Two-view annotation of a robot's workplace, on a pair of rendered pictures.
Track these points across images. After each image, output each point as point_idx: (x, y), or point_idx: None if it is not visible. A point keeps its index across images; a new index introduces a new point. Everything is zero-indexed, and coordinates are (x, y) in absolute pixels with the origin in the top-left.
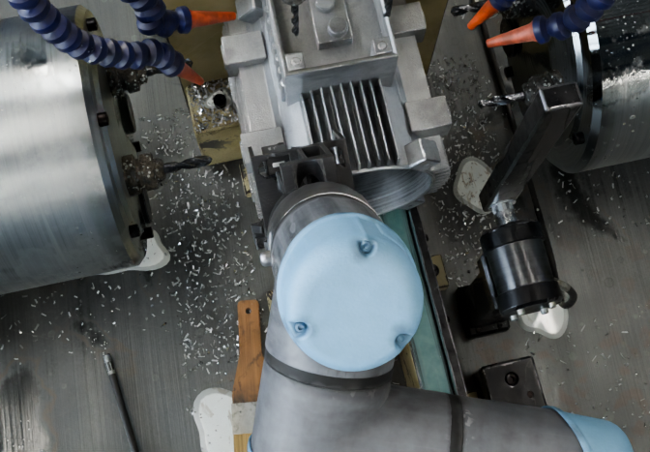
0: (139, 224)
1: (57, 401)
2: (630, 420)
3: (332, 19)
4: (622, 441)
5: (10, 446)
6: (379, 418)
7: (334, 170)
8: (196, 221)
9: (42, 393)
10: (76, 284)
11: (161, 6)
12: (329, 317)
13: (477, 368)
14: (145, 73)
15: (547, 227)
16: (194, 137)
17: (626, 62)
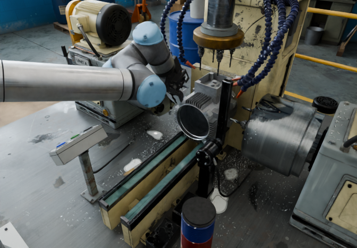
0: None
1: (117, 141)
2: (213, 246)
3: (212, 83)
4: (161, 80)
5: (103, 140)
6: (133, 57)
7: (174, 58)
8: (171, 138)
9: (117, 138)
10: (142, 131)
11: (183, 54)
12: (139, 28)
13: None
14: None
15: (239, 193)
16: None
17: (261, 112)
